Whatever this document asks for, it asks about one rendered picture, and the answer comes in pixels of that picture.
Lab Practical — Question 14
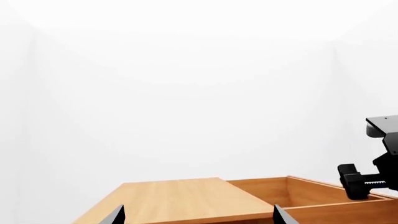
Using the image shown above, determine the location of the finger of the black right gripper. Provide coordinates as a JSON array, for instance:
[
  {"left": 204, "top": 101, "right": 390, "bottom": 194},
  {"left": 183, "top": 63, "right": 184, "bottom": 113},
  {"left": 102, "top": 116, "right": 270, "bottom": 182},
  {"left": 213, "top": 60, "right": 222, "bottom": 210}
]
[{"left": 337, "top": 163, "right": 374, "bottom": 201}]

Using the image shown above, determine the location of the wooden table top panel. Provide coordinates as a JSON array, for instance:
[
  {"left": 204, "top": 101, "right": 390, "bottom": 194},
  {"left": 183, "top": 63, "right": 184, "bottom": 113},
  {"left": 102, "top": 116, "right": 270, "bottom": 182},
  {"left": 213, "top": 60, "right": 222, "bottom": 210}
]
[{"left": 70, "top": 177, "right": 276, "bottom": 224}]

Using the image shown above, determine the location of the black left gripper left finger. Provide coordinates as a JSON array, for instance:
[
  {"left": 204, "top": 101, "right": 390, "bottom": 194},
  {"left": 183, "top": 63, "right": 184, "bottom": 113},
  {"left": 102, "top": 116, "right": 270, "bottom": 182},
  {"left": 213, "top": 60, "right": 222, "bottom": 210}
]
[{"left": 101, "top": 204, "right": 126, "bottom": 224}]

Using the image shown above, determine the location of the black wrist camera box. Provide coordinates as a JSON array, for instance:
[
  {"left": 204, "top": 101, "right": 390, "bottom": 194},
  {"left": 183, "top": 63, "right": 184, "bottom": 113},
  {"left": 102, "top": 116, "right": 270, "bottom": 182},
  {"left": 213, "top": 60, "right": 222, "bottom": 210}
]
[{"left": 364, "top": 114, "right": 398, "bottom": 141}]

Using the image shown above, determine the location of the light wooden drawer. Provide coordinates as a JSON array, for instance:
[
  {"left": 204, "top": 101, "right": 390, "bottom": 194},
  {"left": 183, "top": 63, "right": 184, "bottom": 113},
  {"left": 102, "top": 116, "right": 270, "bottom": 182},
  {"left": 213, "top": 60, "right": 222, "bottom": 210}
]
[{"left": 226, "top": 175, "right": 398, "bottom": 224}]

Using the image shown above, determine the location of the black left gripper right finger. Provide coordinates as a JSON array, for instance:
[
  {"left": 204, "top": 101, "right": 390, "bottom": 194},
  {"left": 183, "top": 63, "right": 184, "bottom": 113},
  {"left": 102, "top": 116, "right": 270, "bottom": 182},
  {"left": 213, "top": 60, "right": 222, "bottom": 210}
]
[{"left": 272, "top": 203, "right": 300, "bottom": 224}]

